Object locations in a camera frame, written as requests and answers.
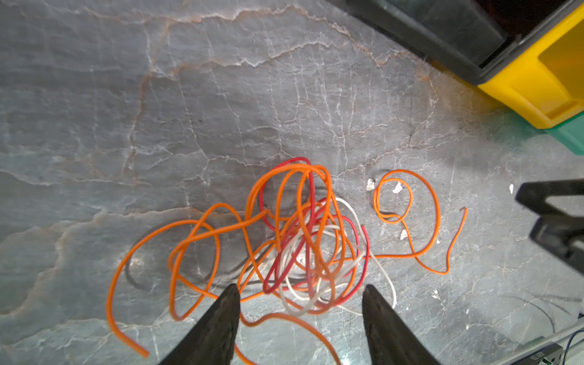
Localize white cable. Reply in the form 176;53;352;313
277;197;398;318

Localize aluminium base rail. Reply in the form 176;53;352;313
493;313;583;365

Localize red cable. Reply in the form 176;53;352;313
258;157;370;316

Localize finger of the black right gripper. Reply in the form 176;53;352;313
515;179;583;216
530;216;583;275

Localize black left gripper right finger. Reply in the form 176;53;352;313
362;284;440;365

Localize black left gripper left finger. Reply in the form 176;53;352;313
161;284;240;365

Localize black storage bin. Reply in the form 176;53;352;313
333;0;582;85

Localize yellow storage bin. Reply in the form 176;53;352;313
479;5;583;129

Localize green storage bin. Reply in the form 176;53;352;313
546;112;584;156

